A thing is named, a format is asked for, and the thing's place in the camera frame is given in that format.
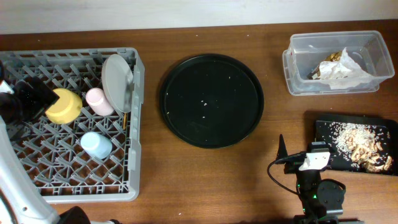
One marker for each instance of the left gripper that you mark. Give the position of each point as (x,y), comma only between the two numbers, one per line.
(41,102)

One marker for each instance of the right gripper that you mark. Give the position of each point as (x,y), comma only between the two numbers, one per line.
(295,163)

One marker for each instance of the yellow bowl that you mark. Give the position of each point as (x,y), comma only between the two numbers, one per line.
(66,109)

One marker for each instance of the pink plastic cup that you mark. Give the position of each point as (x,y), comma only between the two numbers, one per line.
(98,102)

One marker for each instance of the food scraps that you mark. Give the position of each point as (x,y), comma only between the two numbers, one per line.
(360,147)

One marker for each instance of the light blue plastic cup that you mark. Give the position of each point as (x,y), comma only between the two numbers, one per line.
(96,145)

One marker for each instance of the gold foil wrapper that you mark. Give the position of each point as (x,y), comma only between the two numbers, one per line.
(326,60)

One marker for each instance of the grey plate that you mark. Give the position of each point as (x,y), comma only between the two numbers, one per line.
(117,77)

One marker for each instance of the wooden chopstick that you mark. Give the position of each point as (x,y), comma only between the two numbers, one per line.
(125,121)

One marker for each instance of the white napkin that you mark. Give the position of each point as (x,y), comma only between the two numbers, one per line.
(345,73)

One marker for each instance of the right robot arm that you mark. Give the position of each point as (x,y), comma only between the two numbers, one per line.
(322,199)

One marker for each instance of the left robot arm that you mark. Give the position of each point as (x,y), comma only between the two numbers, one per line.
(20,198)

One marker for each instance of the grey dishwasher rack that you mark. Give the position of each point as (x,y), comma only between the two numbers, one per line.
(51,153)

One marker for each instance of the black bin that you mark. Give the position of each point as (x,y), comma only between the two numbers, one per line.
(389,124)

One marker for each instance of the round black tray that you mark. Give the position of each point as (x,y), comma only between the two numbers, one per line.
(211,101)

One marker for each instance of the clear plastic bin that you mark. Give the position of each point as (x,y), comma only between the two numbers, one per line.
(306,51)

